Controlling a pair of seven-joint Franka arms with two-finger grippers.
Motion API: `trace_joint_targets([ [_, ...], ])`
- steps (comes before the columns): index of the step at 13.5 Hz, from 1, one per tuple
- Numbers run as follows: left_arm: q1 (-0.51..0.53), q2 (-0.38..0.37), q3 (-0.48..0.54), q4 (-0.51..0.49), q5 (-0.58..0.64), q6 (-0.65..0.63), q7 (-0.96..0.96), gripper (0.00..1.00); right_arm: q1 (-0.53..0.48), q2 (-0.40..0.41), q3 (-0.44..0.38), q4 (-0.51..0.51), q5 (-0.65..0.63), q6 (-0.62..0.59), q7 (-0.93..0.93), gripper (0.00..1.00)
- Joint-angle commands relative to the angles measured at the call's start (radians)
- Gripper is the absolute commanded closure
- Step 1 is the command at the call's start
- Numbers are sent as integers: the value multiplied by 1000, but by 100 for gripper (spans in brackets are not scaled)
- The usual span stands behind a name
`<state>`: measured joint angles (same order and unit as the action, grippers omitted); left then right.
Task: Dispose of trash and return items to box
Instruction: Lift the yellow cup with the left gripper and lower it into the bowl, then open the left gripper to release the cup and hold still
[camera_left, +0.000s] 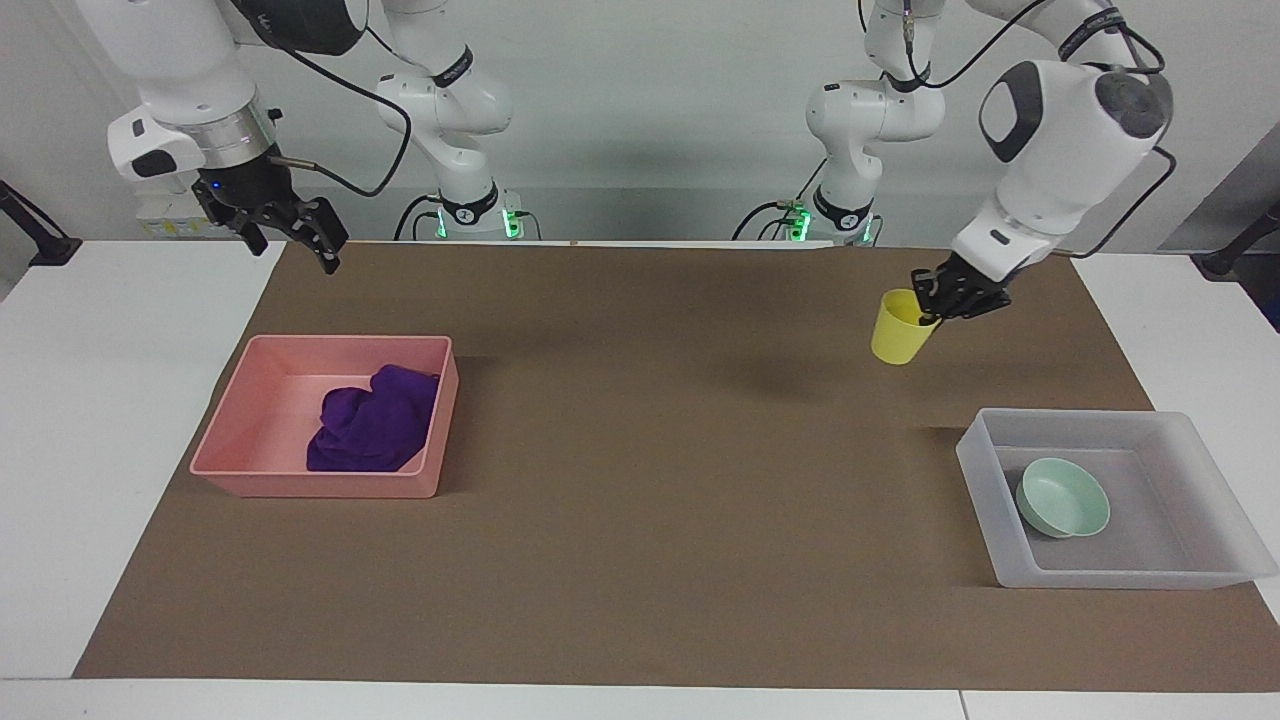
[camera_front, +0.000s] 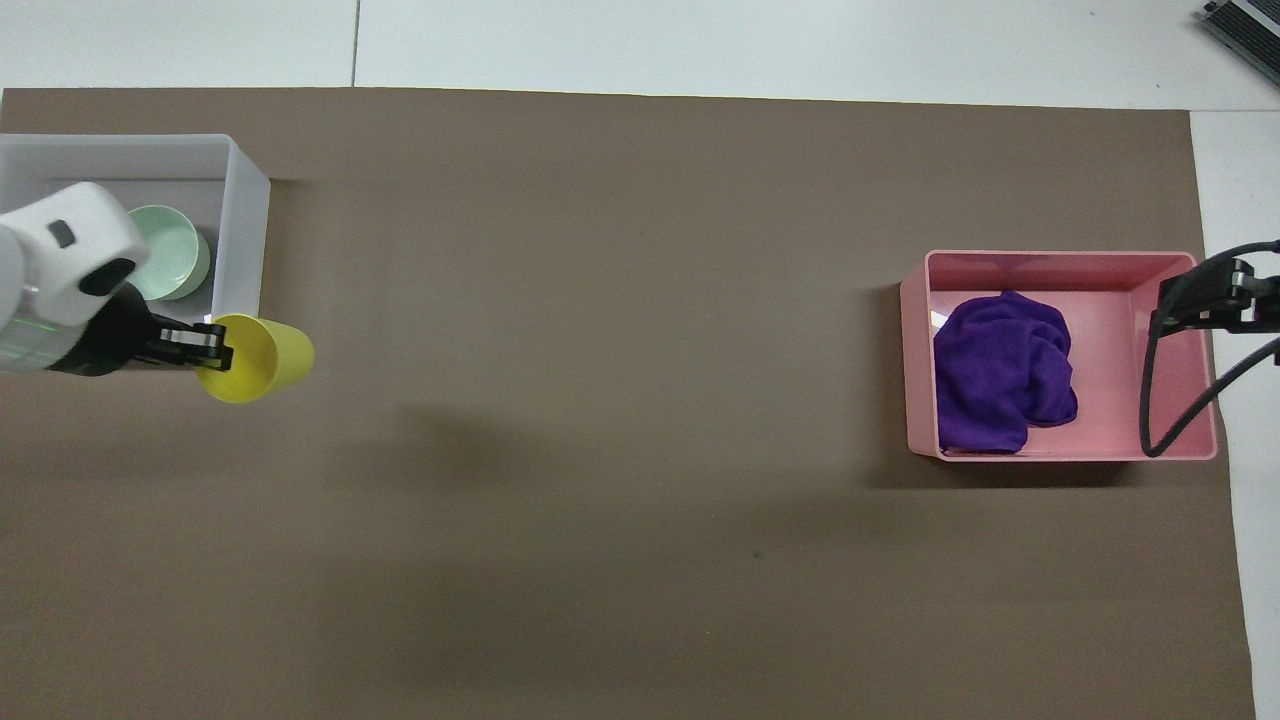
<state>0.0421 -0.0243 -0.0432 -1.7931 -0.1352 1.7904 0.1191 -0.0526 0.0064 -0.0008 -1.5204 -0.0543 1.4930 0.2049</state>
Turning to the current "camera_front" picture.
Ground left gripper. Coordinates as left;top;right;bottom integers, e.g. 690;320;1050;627
45;283;163;379

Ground yellow plastic cup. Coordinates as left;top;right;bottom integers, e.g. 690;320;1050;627
195;313;316;405

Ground translucent white plastic box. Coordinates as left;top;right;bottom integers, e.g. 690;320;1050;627
0;133;272;333

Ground pink plastic box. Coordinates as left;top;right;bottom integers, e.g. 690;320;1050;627
899;249;1220;464

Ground light green bowl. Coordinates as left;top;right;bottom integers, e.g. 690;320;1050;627
152;228;214;302
127;204;202;300

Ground purple cloth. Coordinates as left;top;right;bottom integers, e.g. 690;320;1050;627
932;289;1080;455

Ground grey ribbed device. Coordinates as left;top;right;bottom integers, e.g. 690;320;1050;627
1199;0;1280;68

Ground black cable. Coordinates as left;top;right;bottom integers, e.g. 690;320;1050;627
1139;238;1280;460

